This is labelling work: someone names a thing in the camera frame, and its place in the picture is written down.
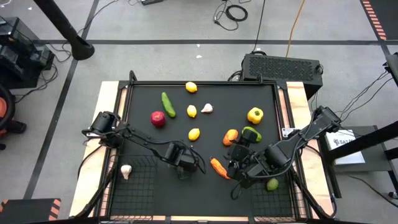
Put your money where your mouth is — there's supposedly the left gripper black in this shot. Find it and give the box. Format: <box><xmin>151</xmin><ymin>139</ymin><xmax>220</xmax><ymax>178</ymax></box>
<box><xmin>174</xmin><ymin>154</ymin><xmax>200</xmax><ymax>180</ymax></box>

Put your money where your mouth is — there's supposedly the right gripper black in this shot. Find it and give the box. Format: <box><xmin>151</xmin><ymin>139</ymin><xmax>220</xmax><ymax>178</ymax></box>
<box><xmin>226</xmin><ymin>128</ymin><xmax>272</xmax><ymax>189</ymax></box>

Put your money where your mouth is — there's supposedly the orange bell pepper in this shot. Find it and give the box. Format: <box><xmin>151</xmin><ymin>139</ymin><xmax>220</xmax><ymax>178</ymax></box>
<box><xmin>222</xmin><ymin>128</ymin><xmax>239</xmax><ymax>147</ymax></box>

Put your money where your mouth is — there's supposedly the green bell pepper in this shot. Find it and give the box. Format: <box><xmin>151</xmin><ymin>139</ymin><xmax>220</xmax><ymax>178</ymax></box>
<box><xmin>242</xmin><ymin>126</ymin><xmax>262</xmax><ymax>144</ymax></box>

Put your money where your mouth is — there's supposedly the yellow bell pepper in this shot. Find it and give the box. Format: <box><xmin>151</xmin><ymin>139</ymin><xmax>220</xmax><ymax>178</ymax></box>
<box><xmin>247</xmin><ymin>106</ymin><xmax>264</xmax><ymax>125</ymax></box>

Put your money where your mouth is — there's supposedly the green lime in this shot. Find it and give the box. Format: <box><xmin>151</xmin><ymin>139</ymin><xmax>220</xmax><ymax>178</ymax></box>
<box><xmin>266</xmin><ymin>177</ymin><xmax>279</xmax><ymax>192</ymax></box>

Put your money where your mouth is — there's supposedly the red apple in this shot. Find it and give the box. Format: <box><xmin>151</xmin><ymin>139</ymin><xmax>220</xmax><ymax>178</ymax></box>
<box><xmin>150</xmin><ymin>111</ymin><xmax>167</xmax><ymax>128</ymax></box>

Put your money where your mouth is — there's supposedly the green cucumber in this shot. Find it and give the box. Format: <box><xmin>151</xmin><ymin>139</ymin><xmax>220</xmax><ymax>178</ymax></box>
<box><xmin>160</xmin><ymin>91</ymin><xmax>177</xmax><ymax>119</ymax></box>

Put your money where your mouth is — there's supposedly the wooden side board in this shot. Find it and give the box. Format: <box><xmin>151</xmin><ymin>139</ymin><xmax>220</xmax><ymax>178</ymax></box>
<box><xmin>285</xmin><ymin>81</ymin><xmax>333</xmax><ymax>215</ymax></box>
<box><xmin>70</xmin><ymin>81</ymin><xmax>128</xmax><ymax>217</ymax></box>

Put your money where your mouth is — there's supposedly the black perforated computer case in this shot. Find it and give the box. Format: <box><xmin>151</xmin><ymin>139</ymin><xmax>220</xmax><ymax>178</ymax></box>
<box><xmin>241</xmin><ymin>52</ymin><xmax>324</xmax><ymax>100</ymax></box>

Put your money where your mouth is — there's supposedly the white printed box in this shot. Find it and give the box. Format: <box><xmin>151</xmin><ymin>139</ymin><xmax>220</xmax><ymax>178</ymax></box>
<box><xmin>325</xmin><ymin>129</ymin><xmax>366</xmax><ymax>166</ymax></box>

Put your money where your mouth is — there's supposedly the black stand beam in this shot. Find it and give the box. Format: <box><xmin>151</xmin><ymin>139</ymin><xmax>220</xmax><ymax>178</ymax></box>
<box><xmin>323</xmin><ymin>120</ymin><xmax>398</xmax><ymax>200</ymax></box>

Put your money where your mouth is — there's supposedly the black side table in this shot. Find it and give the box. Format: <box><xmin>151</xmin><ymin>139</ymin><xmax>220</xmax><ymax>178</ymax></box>
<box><xmin>318</xmin><ymin>124</ymin><xmax>396</xmax><ymax>174</ymax></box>

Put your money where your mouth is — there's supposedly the black mat with orange stripes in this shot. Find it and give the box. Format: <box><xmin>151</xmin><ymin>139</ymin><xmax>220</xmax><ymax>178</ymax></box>
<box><xmin>360</xmin><ymin>0</ymin><xmax>398</xmax><ymax>41</ymax></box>
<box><xmin>0</xmin><ymin>198</ymin><xmax>62</xmax><ymax>222</ymax></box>

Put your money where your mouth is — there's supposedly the black pole with flared base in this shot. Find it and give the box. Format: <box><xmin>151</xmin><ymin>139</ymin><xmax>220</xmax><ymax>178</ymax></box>
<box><xmin>33</xmin><ymin>0</ymin><xmax>96</xmax><ymax>62</ymax></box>

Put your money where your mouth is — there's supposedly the black and orange wheeled device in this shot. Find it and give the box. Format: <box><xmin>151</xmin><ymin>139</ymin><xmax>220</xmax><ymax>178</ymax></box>
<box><xmin>0</xmin><ymin>83</ymin><xmax>27</xmax><ymax>151</ymax></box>

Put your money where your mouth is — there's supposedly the black equipment rack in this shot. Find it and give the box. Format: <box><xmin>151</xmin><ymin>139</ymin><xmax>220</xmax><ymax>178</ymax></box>
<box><xmin>0</xmin><ymin>17</ymin><xmax>56</xmax><ymax>90</ymax></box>

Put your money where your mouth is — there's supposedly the black wire basket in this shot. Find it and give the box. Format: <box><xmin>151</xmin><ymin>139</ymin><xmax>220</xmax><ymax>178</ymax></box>
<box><xmin>110</xmin><ymin>154</ymin><xmax>160</xmax><ymax>217</ymax></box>
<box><xmin>248</xmin><ymin>154</ymin><xmax>298</xmax><ymax>217</ymax></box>

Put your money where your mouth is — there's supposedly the black table frame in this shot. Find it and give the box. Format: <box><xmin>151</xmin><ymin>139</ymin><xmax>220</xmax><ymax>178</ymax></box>
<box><xmin>74</xmin><ymin>70</ymin><xmax>336</xmax><ymax>223</ymax></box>

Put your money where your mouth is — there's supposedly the black hanging cable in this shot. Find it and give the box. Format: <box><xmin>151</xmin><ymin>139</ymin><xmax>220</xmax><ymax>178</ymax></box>
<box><xmin>251</xmin><ymin>0</ymin><xmax>267</xmax><ymax>54</ymax></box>

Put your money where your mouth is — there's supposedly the orange cable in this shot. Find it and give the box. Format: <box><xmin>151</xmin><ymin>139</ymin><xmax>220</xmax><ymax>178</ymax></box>
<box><xmin>285</xmin><ymin>0</ymin><xmax>307</xmax><ymax>58</ymax></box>

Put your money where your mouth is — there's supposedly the coiled black cable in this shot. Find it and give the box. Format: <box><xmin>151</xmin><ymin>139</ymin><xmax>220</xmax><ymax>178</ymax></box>
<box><xmin>213</xmin><ymin>0</ymin><xmax>249</xmax><ymax>32</ymax></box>

